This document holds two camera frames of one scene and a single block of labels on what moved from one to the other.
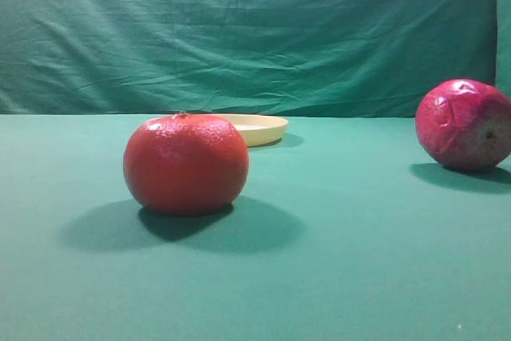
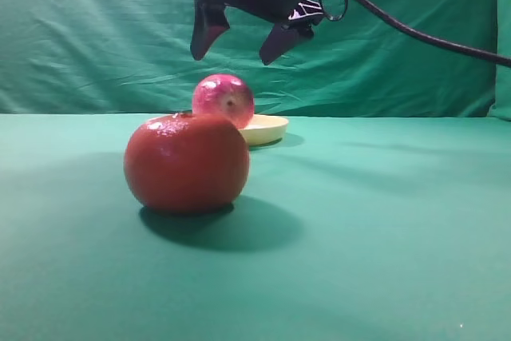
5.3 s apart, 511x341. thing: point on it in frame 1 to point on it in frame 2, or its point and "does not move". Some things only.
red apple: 465,124 to 227,96
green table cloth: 346,229 does not move
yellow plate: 257,129 does not move
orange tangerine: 186,164 does not move
